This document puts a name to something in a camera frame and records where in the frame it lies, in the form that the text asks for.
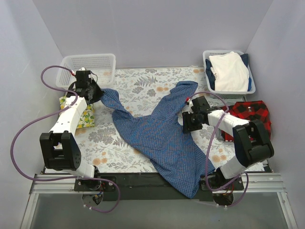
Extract blue checkered long sleeve shirt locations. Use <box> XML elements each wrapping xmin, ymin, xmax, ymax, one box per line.
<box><xmin>101</xmin><ymin>81</ymin><xmax>215</xmax><ymax>198</ymax></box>

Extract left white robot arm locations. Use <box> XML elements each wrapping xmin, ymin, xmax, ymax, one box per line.
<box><xmin>40</xmin><ymin>68</ymin><xmax>104</xmax><ymax>191</ymax></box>

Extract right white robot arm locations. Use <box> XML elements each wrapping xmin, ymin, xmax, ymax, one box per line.
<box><xmin>182</xmin><ymin>96</ymin><xmax>274</xmax><ymax>190</ymax></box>

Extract left white plastic basket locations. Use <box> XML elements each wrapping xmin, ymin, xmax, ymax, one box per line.
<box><xmin>61</xmin><ymin>53</ymin><xmax>116</xmax><ymax>88</ymax></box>

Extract lemon print folded cloth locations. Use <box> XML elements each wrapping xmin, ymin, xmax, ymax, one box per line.
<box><xmin>59</xmin><ymin>96</ymin><xmax>95</xmax><ymax>129</ymax></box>

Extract white folded shirt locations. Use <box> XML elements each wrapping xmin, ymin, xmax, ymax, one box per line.
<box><xmin>208</xmin><ymin>51</ymin><xmax>250</xmax><ymax>93</ymax></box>

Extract red black plaid shirt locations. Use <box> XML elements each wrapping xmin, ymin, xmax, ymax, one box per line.
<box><xmin>228</xmin><ymin>101</ymin><xmax>272</xmax><ymax>138</ymax></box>

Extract floral patterned table mat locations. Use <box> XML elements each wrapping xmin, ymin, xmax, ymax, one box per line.
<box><xmin>45</xmin><ymin>66</ymin><xmax>266</xmax><ymax>173</ymax></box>

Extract navy blue folded shirt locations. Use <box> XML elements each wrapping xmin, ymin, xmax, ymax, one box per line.
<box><xmin>205</xmin><ymin>53</ymin><xmax>254</xmax><ymax>93</ymax></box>

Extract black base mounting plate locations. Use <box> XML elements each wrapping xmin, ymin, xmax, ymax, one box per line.
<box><xmin>73</xmin><ymin>172</ymin><xmax>245</xmax><ymax>202</ymax></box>

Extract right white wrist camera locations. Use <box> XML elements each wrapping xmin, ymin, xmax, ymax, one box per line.
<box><xmin>185</xmin><ymin>97</ymin><xmax>193</xmax><ymax>114</ymax></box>

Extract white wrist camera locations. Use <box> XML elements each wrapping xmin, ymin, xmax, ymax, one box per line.
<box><xmin>70</xmin><ymin>67</ymin><xmax>87</xmax><ymax>78</ymax></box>
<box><xmin>185</xmin><ymin>97</ymin><xmax>193</xmax><ymax>114</ymax></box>

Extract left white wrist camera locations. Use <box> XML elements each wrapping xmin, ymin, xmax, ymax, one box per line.
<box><xmin>70</xmin><ymin>67</ymin><xmax>87</xmax><ymax>78</ymax></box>

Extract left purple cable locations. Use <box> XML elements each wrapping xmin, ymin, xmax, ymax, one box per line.
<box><xmin>10</xmin><ymin>66</ymin><xmax>121</xmax><ymax>213</ymax></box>

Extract purple cable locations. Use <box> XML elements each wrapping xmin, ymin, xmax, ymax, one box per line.
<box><xmin>184</xmin><ymin>92</ymin><xmax>250</xmax><ymax>208</ymax></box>
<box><xmin>10</xmin><ymin>66</ymin><xmax>121</xmax><ymax>213</ymax></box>

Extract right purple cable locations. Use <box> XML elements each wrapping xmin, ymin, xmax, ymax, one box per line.
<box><xmin>184</xmin><ymin>92</ymin><xmax>250</xmax><ymax>208</ymax></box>

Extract aluminium frame rail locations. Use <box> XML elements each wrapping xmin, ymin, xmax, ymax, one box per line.
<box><xmin>30</xmin><ymin>173</ymin><xmax>83</xmax><ymax>194</ymax></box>

